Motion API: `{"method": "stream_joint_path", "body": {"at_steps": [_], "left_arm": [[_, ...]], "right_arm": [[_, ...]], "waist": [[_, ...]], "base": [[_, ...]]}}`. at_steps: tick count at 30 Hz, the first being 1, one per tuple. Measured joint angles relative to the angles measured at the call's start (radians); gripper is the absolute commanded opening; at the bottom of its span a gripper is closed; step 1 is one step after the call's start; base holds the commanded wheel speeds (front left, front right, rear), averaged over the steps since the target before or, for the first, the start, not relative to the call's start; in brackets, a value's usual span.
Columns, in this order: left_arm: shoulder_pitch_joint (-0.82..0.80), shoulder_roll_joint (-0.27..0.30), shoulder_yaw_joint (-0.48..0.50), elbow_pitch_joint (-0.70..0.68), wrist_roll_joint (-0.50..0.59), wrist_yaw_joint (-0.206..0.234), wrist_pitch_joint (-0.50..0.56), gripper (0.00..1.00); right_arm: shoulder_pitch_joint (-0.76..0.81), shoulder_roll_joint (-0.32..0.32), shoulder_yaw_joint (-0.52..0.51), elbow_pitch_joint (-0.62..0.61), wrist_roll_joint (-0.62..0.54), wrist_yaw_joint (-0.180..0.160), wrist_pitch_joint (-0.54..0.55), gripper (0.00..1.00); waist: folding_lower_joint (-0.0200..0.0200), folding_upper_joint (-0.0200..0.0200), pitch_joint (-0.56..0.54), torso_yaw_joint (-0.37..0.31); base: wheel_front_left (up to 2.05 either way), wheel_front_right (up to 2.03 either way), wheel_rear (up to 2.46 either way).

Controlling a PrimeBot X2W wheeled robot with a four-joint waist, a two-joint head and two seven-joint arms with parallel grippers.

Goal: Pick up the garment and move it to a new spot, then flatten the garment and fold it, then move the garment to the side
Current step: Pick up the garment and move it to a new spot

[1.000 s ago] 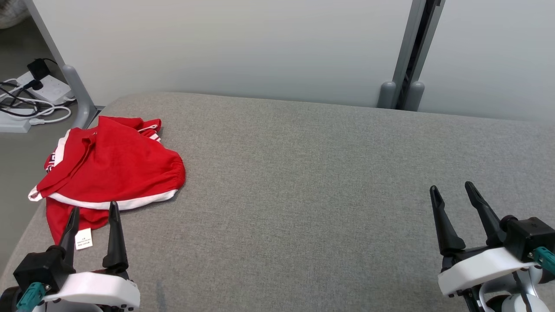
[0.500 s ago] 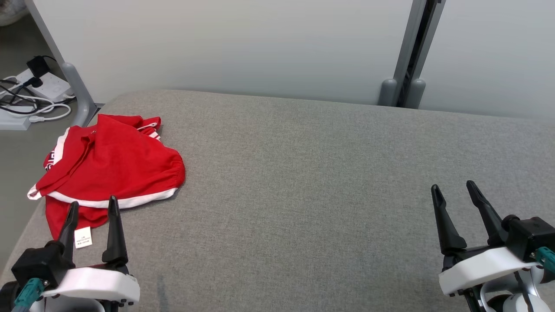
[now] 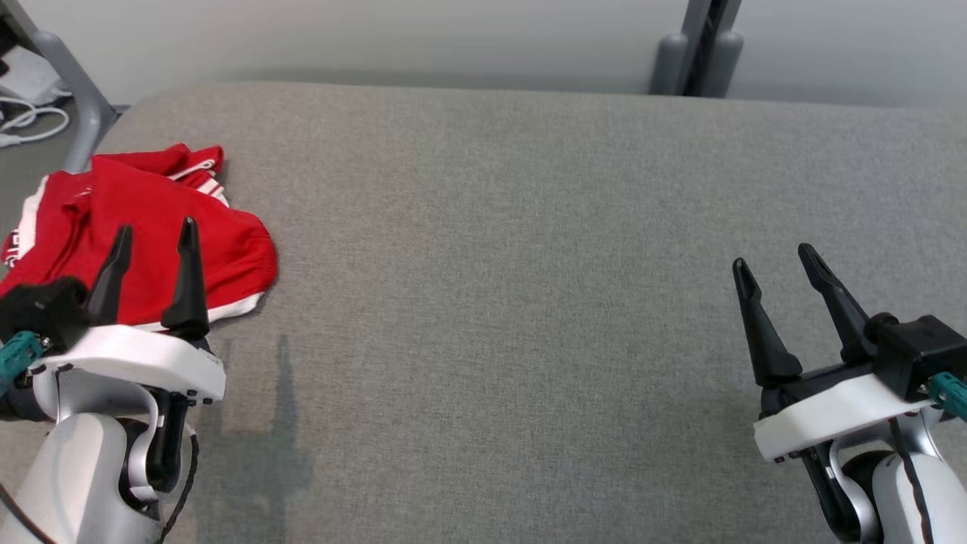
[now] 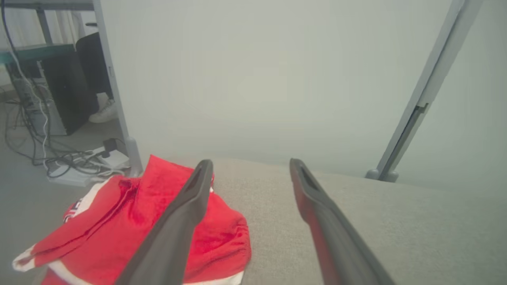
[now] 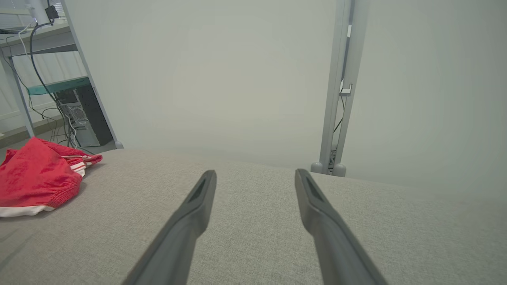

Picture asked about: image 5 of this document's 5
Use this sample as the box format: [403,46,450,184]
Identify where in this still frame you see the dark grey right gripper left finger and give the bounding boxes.
[121,170,217,285]

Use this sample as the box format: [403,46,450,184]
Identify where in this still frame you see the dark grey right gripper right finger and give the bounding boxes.
[295,169,389,285]

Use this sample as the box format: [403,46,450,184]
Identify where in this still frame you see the red jersey with white stripes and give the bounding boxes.
[59,152,103,177]

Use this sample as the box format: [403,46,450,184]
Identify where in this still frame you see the red shorts with white trim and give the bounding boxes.
[0,137,86,218]

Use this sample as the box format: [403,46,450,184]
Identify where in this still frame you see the grey fabric sofa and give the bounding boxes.
[0,148,507,285]

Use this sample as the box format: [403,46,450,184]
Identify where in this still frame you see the black computer tower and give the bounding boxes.
[55,85,114,148]

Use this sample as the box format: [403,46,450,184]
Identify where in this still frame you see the green shelf board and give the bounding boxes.
[27,76,91,96]

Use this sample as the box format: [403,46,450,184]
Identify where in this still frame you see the grey metal partition post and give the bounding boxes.
[311,0,371,177]

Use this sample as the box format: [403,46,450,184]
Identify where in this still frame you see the grey slanted partition frame post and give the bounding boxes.
[59,0,124,150]

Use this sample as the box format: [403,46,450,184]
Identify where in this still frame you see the black cable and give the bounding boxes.
[30,22,78,148]

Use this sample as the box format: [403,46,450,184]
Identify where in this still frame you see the grey desk frame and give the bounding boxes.
[0,20,80,139]

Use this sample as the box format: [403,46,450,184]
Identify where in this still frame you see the white cable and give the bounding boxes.
[18,24,37,57]

